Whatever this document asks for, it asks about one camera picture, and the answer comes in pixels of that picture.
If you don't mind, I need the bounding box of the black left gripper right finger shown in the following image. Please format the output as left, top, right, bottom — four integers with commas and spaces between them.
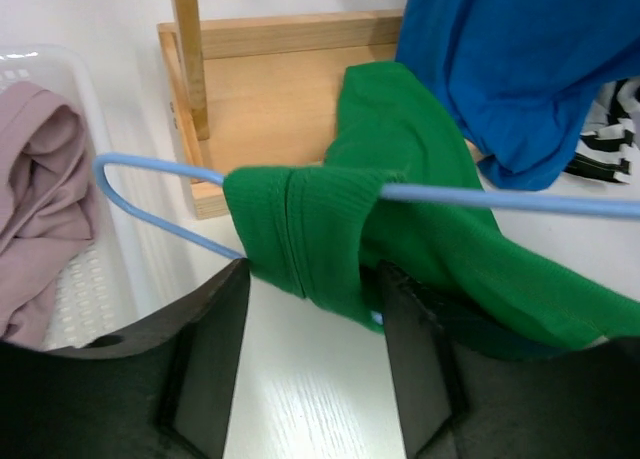
377, 263, 639, 458

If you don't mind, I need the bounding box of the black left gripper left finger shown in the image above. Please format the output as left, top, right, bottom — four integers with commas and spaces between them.
1, 260, 250, 458

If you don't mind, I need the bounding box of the green tank top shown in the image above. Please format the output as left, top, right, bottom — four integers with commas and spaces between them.
223, 62, 639, 350

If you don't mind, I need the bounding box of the pink tank top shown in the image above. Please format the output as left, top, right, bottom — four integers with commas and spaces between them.
1, 81, 99, 348

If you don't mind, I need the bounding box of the blue tank top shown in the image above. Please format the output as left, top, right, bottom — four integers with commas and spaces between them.
396, 0, 639, 191

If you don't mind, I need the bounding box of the black white striped top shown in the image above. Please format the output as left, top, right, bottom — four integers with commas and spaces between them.
565, 77, 639, 184

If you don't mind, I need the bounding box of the clear plastic basket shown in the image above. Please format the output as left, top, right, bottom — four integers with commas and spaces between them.
1, 44, 196, 349

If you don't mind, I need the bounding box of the wooden clothes rack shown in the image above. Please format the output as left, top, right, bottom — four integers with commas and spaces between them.
157, 0, 496, 221

